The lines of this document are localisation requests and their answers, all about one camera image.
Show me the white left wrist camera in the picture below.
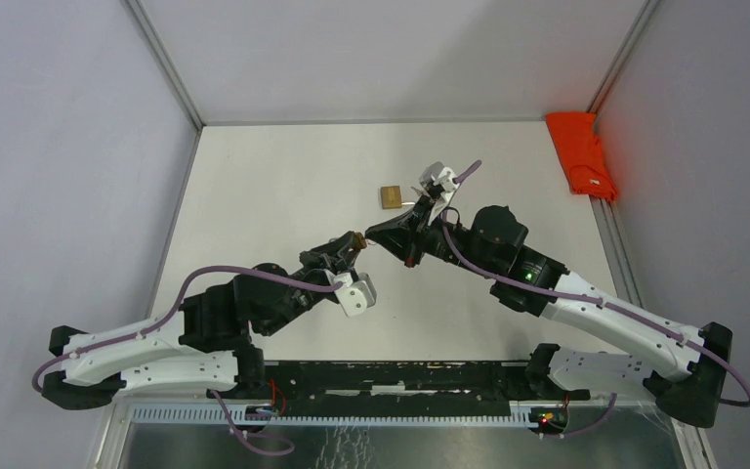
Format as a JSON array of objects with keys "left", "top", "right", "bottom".
[{"left": 325, "top": 270, "right": 377, "bottom": 318}]

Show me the aluminium corner frame rail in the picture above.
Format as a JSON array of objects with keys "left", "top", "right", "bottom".
[{"left": 586, "top": 0, "right": 665, "bottom": 115}]

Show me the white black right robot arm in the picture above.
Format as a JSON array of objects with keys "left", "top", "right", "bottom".
[{"left": 365, "top": 198, "right": 732, "bottom": 428}]

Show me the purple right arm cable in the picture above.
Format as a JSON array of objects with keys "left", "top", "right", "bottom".
[{"left": 440, "top": 159, "right": 750, "bottom": 440}]

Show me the white slotted cable duct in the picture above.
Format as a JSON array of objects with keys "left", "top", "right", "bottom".
[{"left": 130, "top": 404, "right": 548, "bottom": 429}]

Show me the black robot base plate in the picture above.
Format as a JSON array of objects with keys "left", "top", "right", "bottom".
[{"left": 223, "top": 361, "right": 591, "bottom": 417}]

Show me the left aluminium frame rail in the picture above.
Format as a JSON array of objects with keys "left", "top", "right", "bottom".
[{"left": 122, "top": 0, "right": 205, "bottom": 132}]

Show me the orange folded cloth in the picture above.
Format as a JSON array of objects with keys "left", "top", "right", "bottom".
[{"left": 545, "top": 111, "right": 619, "bottom": 202}]

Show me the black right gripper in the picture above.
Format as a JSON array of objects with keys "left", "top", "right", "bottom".
[{"left": 365, "top": 194, "right": 496, "bottom": 278}]

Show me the large brass padlock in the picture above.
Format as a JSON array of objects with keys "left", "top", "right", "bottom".
[{"left": 379, "top": 186, "right": 415, "bottom": 210}]

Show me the small brass padlock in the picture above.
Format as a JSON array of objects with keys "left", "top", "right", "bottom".
[{"left": 352, "top": 233, "right": 367, "bottom": 251}]

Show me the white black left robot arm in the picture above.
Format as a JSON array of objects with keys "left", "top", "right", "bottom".
[{"left": 31, "top": 232, "right": 372, "bottom": 410}]

